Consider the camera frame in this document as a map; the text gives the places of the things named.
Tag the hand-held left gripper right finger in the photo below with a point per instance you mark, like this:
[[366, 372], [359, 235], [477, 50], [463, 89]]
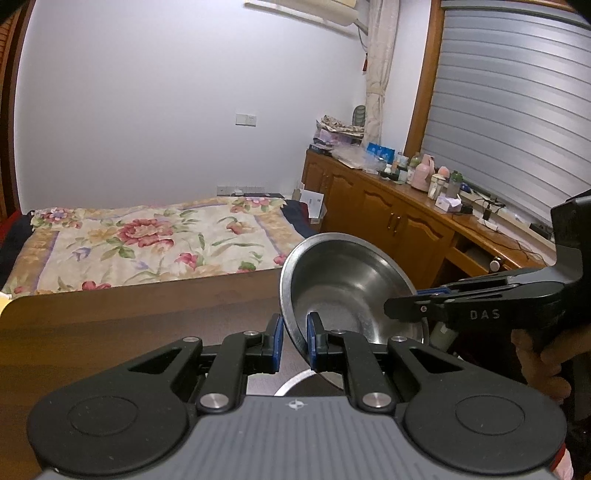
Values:
[[313, 344]]

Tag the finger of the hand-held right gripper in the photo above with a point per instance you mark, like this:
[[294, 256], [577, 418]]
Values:
[[471, 282], [406, 308]]

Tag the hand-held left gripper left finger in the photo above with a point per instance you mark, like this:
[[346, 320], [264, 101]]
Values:
[[277, 341]]

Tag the stainless steel bowl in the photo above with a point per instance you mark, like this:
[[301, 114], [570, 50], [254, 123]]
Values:
[[300, 383], [351, 286]]

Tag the person's right hand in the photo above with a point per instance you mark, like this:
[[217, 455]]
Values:
[[535, 369]]

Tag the small white round jar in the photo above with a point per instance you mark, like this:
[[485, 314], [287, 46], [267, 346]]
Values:
[[495, 265]]

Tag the pale green bottle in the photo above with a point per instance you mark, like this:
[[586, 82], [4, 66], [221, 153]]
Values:
[[443, 336]]

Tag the black charger plug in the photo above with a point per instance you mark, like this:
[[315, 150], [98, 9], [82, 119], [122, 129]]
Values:
[[486, 214]]

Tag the black power strip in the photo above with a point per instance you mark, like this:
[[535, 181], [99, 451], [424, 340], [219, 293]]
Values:
[[542, 229]]

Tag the white tissue pack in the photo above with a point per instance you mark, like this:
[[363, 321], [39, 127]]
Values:
[[448, 203]]

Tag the wooden sideboard cabinet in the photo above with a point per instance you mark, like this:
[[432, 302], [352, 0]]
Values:
[[392, 217]]

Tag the green lidded bottle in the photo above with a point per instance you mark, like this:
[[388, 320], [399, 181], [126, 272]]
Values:
[[454, 183]]

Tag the white bottle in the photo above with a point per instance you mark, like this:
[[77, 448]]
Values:
[[437, 187]]

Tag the pink thermos jug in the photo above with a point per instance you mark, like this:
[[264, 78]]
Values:
[[422, 173]]

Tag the navy and red blanket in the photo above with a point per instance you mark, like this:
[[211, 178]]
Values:
[[300, 217]]

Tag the white paper box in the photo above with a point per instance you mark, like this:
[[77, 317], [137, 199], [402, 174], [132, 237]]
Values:
[[311, 202]]

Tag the floral bed blanket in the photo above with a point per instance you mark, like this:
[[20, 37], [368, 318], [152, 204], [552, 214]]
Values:
[[152, 244]]

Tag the clear plastic bags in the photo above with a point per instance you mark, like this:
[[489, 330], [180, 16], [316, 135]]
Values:
[[358, 157]]

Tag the blue box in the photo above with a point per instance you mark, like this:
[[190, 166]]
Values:
[[381, 151]]

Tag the grey roller window shutter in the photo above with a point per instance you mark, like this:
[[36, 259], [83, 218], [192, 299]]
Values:
[[512, 106]]

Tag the pile of printed cloth bags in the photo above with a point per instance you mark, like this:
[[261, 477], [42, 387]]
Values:
[[337, 127]]

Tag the grey green desk fan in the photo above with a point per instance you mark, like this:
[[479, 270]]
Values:
[[359, 115]]

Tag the cream patterned curtain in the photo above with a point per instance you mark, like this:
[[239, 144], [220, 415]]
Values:
[[381, 69]]

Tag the yellow plush cushion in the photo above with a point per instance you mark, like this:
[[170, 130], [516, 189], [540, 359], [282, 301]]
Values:
[[3, 305]]

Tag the dark red and navy cloth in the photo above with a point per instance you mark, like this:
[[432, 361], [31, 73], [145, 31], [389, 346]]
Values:
[[11, 249]]

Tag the white air conditioner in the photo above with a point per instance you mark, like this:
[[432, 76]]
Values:
[[304, 8]]

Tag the white wall socket strip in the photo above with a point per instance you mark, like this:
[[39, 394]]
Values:
[[240, 189]]

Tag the wooden window frame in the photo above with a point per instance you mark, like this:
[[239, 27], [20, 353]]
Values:
[[422, 78]]

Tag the white wall switch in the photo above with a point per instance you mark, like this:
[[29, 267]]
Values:
[[246, 119]]

